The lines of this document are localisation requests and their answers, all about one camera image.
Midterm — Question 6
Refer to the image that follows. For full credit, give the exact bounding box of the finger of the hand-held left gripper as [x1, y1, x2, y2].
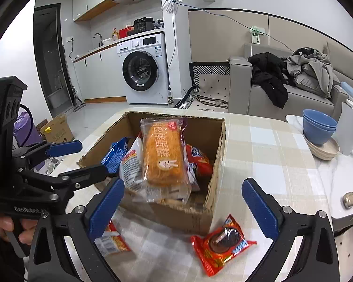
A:
[18, 164, 118, 196]
[13, 140, 83, 168]

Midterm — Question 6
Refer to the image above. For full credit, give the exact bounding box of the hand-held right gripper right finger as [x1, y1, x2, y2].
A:
[242, 178, 340, 282]

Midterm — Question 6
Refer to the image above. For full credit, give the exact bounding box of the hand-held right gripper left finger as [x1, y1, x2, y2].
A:
[26, 178, 125, 282]

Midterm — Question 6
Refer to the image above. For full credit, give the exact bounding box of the blue cookie packet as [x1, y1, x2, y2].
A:
[101, 137, 129, 175]

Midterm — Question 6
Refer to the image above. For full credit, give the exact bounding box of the white noodle snack bag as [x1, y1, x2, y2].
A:
[93, 220, 131, 259]
[118, 137, 149, 202]

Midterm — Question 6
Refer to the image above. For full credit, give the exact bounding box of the red cookie packet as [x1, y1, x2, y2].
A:
[190, 214, 257, 277]

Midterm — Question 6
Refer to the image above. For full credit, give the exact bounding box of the brown cardboard box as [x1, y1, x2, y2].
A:
[77, 111, 226, 236]

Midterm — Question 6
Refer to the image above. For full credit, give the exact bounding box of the orange cake packet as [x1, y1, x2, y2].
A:
[140, 117, 193, 203]

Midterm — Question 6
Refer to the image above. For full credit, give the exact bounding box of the red cone snack bag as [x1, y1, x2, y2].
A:
[182, 143, 214, 191]

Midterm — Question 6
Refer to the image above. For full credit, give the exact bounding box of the person's left hand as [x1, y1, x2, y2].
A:
[0, 214, 42, 245]

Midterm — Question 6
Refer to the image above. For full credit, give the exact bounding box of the small floor cardboard box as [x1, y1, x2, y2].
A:
[39, 114, 75, 144]

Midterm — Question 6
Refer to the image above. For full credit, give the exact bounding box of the purple bag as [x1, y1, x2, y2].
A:
[13, 112, 43, 150]

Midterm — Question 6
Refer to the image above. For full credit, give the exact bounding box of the upright vacuum cleaner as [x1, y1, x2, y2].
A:
[69, 85, 86, 112]

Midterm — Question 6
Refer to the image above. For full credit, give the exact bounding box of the beige checked tablecloth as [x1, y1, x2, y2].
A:
[63, 109, 334, 282]

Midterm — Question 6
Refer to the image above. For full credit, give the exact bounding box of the white kitchen base cabinet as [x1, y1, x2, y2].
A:
[73, 45, 128, 103]

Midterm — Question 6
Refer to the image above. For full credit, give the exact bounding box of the dark glass door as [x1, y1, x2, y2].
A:
[32, 3, 77, 118]

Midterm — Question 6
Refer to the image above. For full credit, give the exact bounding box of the beige shallow bowl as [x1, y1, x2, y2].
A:
[304, 137, 340, 161]

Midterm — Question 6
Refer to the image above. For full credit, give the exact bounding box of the small round beige device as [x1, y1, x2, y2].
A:
[341, 192, 353, 209]

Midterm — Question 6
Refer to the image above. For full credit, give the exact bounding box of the white marble table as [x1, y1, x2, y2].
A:
[285, 114, 353, 235]

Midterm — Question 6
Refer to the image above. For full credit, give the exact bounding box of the white washing machine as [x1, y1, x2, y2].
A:
[117, 34, 169, 105]

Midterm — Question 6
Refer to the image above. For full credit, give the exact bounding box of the white electric kettle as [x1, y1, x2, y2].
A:
[331, 99, 353, 156]

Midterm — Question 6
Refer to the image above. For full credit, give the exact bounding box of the grey sofa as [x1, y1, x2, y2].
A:
[228, 43, 353, 115]

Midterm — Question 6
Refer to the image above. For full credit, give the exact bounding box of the black jacket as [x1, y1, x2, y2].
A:
[248, 52, 289, 109]

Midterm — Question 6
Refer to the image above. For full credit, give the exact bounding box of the red box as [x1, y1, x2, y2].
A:
[118, 26, 135, 39]

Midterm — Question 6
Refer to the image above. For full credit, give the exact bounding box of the black pressure cooker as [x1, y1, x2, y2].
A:
[134, 18, 156, 33]

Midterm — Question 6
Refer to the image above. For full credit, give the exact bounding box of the grey jacket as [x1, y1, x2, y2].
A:
[285, 47, 342, 99]

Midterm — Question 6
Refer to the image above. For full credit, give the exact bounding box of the light blue cloth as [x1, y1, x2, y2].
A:
[340, 81, 353, 103]

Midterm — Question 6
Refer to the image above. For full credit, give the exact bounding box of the white wall socket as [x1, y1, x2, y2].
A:
[249, 25, 267, 44]

